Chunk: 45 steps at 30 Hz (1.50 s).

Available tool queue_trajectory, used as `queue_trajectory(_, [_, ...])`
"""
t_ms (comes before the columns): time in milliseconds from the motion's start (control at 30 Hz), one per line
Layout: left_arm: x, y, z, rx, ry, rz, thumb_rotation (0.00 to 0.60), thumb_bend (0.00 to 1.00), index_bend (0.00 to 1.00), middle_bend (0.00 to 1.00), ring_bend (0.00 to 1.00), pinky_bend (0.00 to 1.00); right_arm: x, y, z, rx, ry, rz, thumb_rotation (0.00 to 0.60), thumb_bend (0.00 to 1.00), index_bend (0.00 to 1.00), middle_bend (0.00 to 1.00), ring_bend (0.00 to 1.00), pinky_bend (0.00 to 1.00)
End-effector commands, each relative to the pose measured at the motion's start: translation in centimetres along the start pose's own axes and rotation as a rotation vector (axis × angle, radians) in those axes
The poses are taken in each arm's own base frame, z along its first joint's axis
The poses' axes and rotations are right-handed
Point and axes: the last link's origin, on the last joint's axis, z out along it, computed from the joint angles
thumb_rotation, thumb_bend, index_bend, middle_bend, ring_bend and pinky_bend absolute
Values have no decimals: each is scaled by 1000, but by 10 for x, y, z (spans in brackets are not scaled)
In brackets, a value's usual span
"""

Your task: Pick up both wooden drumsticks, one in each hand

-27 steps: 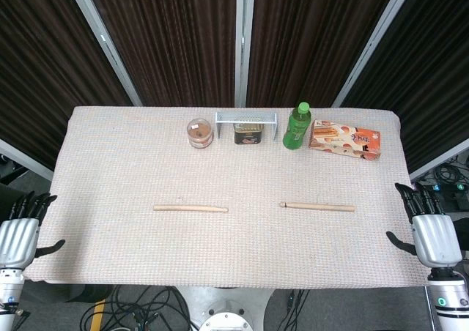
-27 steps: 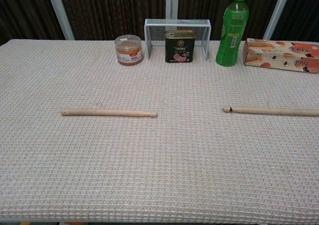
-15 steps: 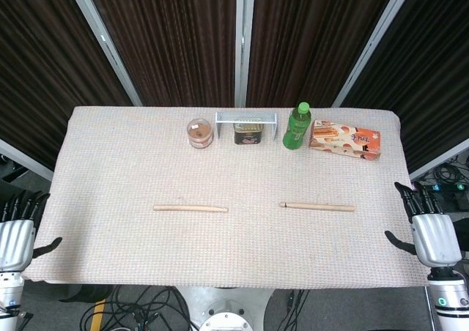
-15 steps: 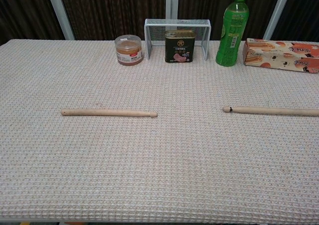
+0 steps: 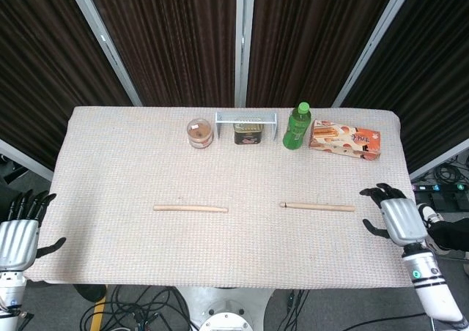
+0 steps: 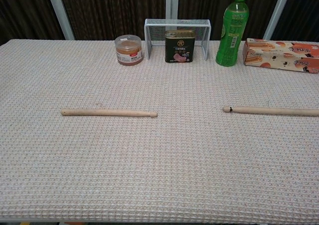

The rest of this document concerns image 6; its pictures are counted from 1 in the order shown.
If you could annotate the plain wooden drumstick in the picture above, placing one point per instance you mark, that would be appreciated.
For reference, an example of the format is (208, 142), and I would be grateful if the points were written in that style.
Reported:
(99, 112)

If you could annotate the wooden drumstick with black mark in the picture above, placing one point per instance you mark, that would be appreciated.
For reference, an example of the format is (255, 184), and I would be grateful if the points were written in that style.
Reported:
(274, 110)

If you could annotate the beige waffle weave tablecloth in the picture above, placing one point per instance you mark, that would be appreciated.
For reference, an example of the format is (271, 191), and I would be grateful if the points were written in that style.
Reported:
(159, 160)

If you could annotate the dark luncheon meat can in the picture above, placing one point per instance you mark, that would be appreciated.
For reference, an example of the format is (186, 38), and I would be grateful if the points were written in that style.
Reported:
(180, 48)

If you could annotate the clear plastic jar orange contents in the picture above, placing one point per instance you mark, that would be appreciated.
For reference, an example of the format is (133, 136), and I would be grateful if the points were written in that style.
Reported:
(129, 51)

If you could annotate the green drink bottle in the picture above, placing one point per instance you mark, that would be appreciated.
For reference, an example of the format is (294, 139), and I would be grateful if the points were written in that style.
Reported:
(231, 35)

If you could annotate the dark ribbed partition panel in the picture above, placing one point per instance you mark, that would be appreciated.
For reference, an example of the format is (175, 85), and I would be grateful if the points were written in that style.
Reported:
(112, 8)
(207, 3)
(301, 11)
(22, 11)

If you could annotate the orange biscuit box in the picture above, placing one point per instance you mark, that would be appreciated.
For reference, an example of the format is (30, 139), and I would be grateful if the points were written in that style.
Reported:
(281, 55)

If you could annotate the grey metal partition post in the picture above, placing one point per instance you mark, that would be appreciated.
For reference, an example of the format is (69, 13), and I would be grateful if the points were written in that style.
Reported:
(277, 11)
(59, 11)
(172, 1)

